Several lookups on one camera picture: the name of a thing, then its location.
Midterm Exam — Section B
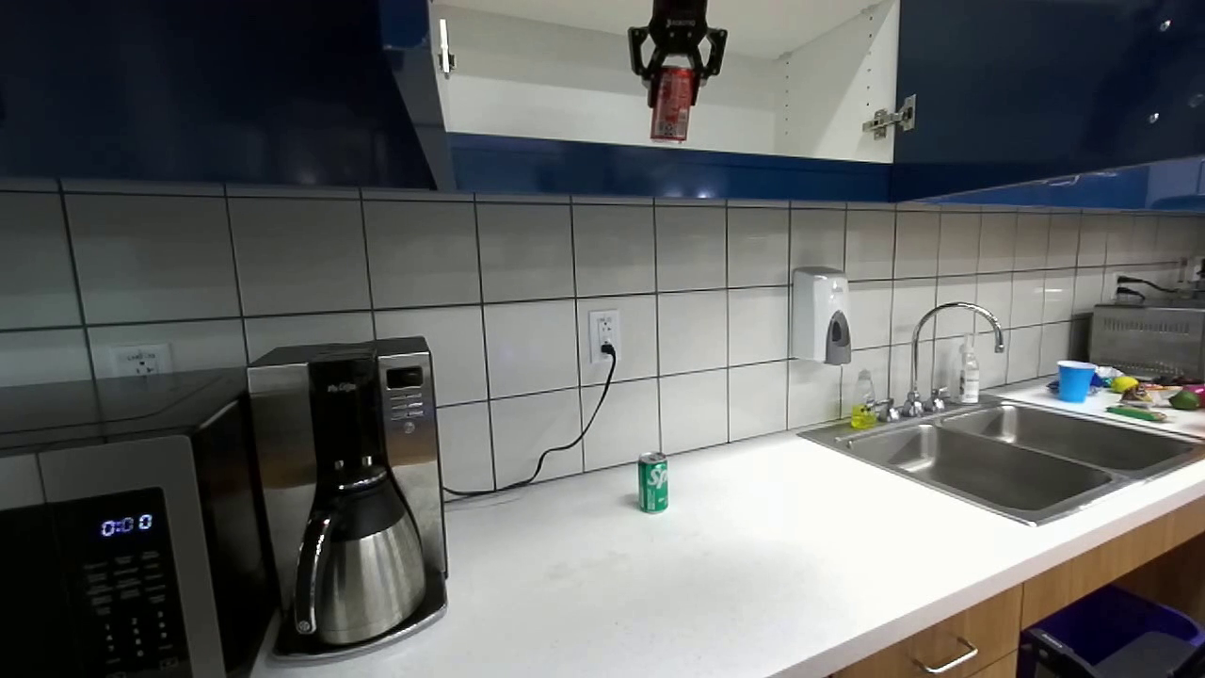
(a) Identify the steel countertop appliance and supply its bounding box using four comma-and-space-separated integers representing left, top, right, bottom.
1084, 296, 1205, 386

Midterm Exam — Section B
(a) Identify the green soda can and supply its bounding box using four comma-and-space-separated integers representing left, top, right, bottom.
637, 453, 675, 515

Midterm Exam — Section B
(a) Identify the red soda can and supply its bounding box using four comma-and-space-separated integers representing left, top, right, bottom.
646, 63, 699, 142

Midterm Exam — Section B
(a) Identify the chrome gooseneck sink faucet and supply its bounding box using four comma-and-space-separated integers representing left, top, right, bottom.
878, 296, 1008, 424

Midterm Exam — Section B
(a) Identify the silver cabinet door hinge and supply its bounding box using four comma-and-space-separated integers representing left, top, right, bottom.
858, 94, 922, 142

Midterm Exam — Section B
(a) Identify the white drying mat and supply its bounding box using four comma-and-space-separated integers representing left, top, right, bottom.
1001, 372, 1205, 439

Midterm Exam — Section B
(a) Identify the stainless steel coffee carafe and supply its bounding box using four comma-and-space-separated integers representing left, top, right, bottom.
291, 468, 431, 653

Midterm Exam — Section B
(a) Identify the blue closed wall cabinet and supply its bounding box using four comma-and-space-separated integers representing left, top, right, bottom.
0, 0, 438, 196

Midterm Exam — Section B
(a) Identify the yellow dish soap bottle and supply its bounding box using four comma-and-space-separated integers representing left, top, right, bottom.
839, 368, 881, 434

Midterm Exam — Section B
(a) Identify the white wall soap dispenser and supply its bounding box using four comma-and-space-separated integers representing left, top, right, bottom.
787, 269, 854, 368

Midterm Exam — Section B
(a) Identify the white empty wall outlet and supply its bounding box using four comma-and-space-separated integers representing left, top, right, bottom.
115, 342, 173, 380

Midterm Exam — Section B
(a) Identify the blue right cabinet door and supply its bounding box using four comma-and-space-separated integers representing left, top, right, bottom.
891, 0, 1205, 205

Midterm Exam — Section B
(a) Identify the black power cable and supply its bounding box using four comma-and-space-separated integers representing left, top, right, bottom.
445, 342, 620, 500

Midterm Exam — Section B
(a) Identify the white wall outlet with plug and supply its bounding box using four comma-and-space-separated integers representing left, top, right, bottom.
583, 308, 626, 368

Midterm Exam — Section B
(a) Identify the blue plastic cup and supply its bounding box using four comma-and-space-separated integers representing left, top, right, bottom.
1050, 357, 1103, 406

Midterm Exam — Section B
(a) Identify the blue cabinet door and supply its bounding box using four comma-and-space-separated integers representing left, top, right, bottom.
374, 0, 454, 191
891, 0, 1205, 205

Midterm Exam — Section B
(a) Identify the blue left cabinet door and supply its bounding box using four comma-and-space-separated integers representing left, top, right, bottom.
374, 0, 454, 191

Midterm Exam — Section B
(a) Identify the black steel microwave oven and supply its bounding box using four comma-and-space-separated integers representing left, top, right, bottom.
0, 372, 274, 678

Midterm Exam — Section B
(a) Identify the black steel coffee maker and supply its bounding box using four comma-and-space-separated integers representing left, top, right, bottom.
246, 334, 453, 660

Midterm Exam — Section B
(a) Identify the dark blue bin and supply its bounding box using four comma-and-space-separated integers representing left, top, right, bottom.
1018, 581, 1205, 678

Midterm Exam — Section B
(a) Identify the stainless steel double sink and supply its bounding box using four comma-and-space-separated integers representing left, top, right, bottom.
802, 397, 1205, 526

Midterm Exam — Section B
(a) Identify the open white wall cabinet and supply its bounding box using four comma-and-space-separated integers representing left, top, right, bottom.
426, 0, 903, 205

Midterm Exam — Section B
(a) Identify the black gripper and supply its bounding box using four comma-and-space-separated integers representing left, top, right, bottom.
626, 0, 731, 109

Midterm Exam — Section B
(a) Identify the small white bottle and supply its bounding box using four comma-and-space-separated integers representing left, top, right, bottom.
956, 342, 986, 406

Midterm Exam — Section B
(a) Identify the wooden drawer with handle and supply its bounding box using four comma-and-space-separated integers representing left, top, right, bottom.
833, 589, 1024, 678

